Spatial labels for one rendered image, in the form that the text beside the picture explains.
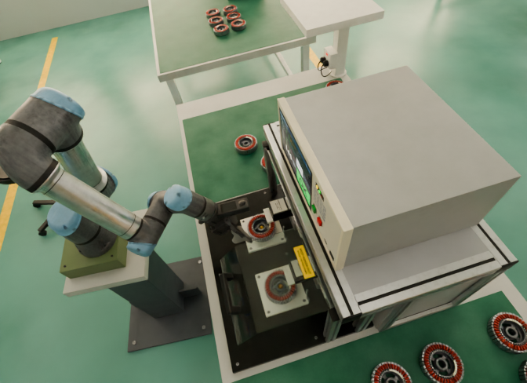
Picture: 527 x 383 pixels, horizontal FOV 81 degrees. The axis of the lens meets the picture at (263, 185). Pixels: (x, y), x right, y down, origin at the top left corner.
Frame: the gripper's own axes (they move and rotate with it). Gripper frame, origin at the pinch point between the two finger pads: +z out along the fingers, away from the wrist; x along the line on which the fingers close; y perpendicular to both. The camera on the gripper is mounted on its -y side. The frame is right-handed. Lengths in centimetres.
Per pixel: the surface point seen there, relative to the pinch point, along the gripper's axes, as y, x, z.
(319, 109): -46, 0, -27
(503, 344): -50, 60, 37
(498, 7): -245, -226, 241
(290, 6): -57, -83, -7
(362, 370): -13, 54, 19
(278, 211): -13.0, 2.1, -0.2
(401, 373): -23, 58, 21
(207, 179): 16.3, -36.2, 2.5
